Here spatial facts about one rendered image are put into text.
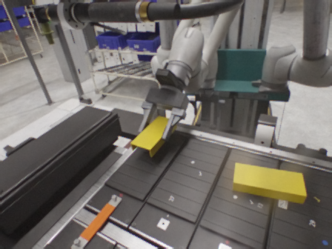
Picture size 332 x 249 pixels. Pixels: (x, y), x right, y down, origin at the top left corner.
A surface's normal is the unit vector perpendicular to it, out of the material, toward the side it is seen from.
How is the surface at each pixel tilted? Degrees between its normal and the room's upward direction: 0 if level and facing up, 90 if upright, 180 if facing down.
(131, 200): 0
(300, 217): 0
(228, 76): 90
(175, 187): 0
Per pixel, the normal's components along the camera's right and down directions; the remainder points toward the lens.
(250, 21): -0.30, 0.56
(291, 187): -0.09, -0.82
